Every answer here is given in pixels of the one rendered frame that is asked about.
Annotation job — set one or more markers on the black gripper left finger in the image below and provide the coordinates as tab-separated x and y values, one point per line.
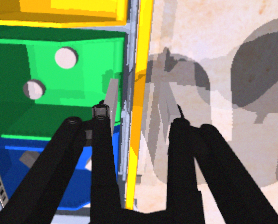
36	199

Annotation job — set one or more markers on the grey metal shelf frame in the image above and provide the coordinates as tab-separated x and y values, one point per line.
82	215

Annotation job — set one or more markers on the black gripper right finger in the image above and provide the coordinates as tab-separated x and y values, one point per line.
237	196

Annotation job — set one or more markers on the blue open bin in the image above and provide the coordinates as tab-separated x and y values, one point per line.
77	193

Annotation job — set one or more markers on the yellow bar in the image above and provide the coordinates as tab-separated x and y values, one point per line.
139	87

